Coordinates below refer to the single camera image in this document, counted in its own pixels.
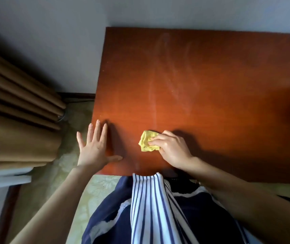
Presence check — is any brown curtain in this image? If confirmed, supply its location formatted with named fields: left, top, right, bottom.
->
left=0, top=44, right=67, bottom=171

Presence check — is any person's left forearm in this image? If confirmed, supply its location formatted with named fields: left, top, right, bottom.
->
left=9, top=165, right=98, bottom=244

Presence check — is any blue striped white apron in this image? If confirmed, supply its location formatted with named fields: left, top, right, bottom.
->
left=130, top=172, right=199, bottom=244

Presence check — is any red-brown wooden table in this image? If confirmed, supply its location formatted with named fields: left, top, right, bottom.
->
left=91, top=27, right=290, bottom=185

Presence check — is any person's left hand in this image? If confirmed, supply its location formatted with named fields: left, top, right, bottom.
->
left=76, top=119, right=123, bottom=174

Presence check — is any person's right forearm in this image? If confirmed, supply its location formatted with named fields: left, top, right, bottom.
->
left=183, top=157, right=290, bottom=244

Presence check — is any person's right hand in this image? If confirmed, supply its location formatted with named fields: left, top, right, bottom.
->
left=148, top=130, right=196, bottom=171

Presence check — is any navy dress with white trim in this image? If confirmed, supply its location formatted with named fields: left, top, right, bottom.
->
left=81, top=175, right=251, bottom=244

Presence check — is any yellow cleaning cloth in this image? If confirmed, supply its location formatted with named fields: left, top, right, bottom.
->
left=138, top=130, right=161, bottom=153

